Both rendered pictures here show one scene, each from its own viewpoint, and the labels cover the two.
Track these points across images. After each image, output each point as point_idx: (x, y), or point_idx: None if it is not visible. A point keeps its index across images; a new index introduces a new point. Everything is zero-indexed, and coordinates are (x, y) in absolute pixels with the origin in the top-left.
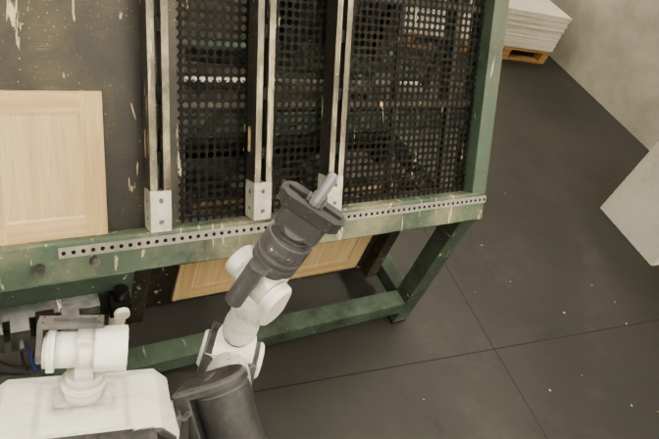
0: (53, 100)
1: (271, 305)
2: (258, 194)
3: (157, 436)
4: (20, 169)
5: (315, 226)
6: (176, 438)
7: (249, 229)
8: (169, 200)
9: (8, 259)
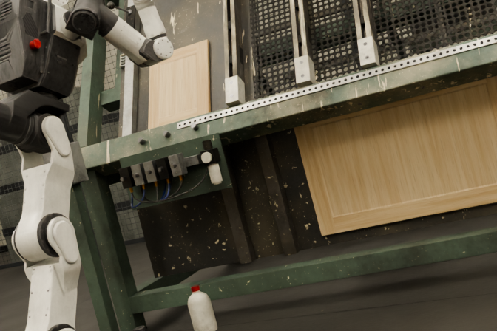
0: (184, 50)
1: None
2: (297, 65)
3: (46, 1)
4: (168, 88)
5: None
6: (54, 5)
7: (296, 93)
8: (236, 81)
9: (154, 132)
